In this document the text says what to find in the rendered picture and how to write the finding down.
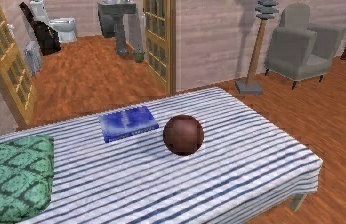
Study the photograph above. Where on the brown basketball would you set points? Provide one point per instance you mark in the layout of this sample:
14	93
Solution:
183	135

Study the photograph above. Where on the blue book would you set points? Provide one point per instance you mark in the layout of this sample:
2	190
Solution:
127	122

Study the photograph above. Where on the small green pot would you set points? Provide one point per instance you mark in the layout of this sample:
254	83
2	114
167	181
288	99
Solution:
139	56

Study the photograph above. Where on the blue white striped bed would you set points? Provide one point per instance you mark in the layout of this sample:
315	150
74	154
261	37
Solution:
214	173

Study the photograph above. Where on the wooden glass panel door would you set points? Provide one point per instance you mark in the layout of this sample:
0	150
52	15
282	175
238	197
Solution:
4	60
159	40

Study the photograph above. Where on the wooden floor lamp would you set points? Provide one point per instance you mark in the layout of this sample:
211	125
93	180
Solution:
256	56

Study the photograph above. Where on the grey armchair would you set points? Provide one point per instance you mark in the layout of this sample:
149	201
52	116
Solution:
297	50

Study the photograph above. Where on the white toilet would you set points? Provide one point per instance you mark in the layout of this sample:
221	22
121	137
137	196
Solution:
59	23

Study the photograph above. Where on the grey towel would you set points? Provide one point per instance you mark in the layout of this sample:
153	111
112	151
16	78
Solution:
32	58

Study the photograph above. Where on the green patterned pillow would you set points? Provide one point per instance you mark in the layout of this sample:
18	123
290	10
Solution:
14	176

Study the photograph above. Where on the grey pedestal sink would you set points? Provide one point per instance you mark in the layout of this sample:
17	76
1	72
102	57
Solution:
117	20

